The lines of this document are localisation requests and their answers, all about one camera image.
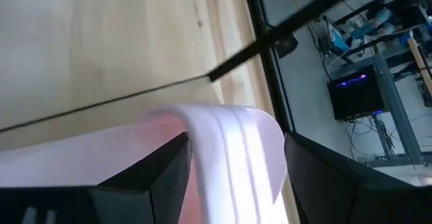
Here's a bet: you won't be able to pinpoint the blue lit monitor screen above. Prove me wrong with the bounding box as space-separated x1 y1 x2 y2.
329 23 351 53

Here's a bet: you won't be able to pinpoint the person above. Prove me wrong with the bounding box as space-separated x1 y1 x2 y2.
349 6 411 41

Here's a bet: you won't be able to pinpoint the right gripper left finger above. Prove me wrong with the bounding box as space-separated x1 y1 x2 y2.
0 132 192 224

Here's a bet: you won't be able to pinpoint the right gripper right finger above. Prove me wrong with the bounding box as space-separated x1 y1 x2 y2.
284 131 432 224

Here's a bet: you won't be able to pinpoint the black computer tower blue lights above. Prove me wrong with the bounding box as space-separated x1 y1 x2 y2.
326 64 387 122

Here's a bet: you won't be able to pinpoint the pink slide sandal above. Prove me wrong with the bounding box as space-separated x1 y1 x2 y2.
0 103 288 224

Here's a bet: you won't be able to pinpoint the wooden top desk grey legs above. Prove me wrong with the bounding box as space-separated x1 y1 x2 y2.
337 21 432 167

